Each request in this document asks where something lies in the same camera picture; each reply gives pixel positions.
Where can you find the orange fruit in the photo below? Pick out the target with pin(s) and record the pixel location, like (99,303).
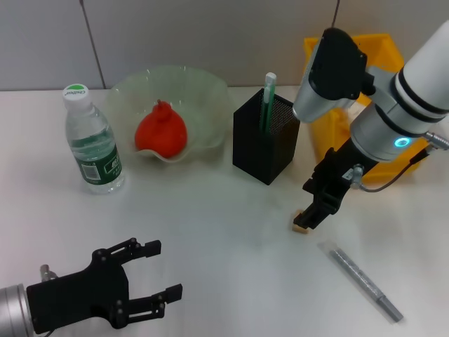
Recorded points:
(161,133)

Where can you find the black mesh pen holder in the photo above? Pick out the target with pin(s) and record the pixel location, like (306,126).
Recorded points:
(259,158)

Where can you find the green utility knife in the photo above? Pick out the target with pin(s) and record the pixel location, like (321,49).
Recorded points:
(268,98)

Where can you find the grey pen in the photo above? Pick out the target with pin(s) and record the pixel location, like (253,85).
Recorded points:
(361,279)

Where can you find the pale green wavy fruit bowl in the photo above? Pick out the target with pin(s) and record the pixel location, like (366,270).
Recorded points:
(203,105)

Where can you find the yellow plastic bin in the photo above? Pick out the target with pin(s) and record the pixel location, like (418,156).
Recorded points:
(386,45)

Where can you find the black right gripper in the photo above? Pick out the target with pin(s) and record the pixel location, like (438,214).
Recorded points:
(336,175)

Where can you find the clear water bottle green label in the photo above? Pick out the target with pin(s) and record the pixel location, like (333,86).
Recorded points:
(94,154)

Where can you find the silver left gripper connector stub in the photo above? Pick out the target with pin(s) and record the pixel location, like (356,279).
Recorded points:
(46,272)

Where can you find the beige eraser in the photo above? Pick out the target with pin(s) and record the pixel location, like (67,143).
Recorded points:
(299,230)

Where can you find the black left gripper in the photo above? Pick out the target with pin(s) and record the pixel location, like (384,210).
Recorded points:
(77,295)

